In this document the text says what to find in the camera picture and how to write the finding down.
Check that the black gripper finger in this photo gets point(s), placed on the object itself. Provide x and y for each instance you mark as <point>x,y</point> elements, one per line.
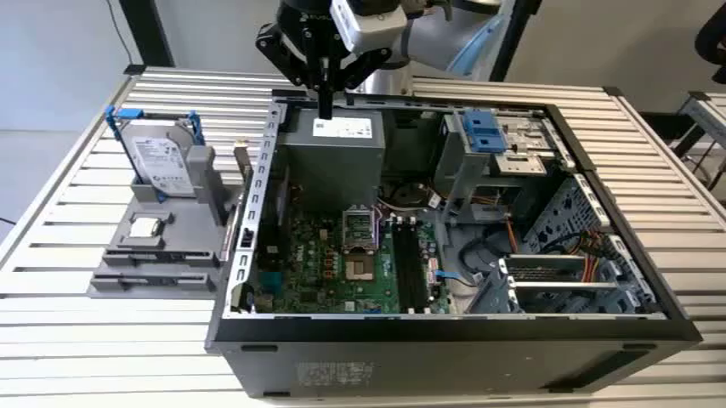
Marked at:
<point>366,68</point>
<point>290,59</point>

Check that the RAM stick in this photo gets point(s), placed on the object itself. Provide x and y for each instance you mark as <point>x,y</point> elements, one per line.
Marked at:
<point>149,279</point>
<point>159,255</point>

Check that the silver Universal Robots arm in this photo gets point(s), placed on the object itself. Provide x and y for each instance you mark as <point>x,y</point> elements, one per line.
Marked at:
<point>431,42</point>

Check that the black RAM slot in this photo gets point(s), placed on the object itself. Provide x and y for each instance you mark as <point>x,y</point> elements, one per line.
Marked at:
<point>406,263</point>
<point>420,263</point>
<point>399,263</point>
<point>412,263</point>

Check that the grey power supply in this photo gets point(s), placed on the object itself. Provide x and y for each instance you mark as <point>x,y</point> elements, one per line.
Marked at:
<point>328,170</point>

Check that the black graphics card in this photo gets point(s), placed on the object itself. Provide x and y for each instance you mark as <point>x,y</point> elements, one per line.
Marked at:
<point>243,159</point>

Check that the blue drive latch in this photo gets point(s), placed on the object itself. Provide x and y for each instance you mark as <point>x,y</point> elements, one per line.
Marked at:
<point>482,132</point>

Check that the round black fan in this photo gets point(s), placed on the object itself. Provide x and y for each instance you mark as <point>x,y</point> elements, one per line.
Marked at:
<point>410,194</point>

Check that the hard disk in blue carrier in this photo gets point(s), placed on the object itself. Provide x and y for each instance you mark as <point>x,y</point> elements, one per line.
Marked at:
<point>159,157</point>

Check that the grey parts rack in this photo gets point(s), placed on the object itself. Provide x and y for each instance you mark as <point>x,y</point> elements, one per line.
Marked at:
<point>187,221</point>

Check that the CPU socket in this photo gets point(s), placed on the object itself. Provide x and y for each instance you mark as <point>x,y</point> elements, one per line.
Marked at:
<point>360,267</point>

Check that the silver CPU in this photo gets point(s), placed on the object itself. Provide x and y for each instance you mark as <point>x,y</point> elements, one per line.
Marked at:
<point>145,227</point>

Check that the green motherboard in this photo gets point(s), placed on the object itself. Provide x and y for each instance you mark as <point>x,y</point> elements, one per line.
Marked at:
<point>318,272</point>

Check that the blue expansion slot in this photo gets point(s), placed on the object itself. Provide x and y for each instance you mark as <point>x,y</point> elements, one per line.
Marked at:
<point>271,282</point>

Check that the grey metal disk bay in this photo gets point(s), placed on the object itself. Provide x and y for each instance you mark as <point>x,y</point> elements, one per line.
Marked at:
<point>544,265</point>

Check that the slatted metal side table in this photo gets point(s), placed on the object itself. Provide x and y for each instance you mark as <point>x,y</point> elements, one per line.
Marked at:
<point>706,115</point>

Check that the black office chair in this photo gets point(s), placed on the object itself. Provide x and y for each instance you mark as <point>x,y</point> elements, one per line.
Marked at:
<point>711,42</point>

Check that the black PC case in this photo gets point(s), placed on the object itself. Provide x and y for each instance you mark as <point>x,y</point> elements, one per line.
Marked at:
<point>396,365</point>

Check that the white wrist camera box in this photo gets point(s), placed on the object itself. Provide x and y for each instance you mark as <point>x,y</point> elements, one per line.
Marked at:
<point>374,25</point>

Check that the black frame post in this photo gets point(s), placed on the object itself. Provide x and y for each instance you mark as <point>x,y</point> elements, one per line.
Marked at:
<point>153,34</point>
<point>507,42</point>

